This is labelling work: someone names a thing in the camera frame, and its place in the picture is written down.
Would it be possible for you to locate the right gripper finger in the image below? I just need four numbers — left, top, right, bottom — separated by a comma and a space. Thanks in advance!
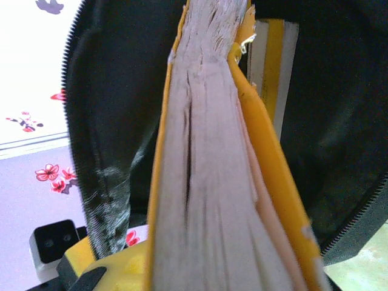
56, 236, 151, 291

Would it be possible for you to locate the yellow book with brown circle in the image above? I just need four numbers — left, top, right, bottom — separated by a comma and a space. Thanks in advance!
145, 0, 331, 291

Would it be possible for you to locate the black backpack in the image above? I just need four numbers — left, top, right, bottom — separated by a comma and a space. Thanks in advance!
62, 0, 388, 267

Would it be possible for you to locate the yellow book with cartoon child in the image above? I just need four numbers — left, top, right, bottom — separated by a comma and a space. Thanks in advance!
246, 18, 300, 143

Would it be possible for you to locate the aluminium corner post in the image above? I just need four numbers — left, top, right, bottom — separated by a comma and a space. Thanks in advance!
0, 131, 70, 161

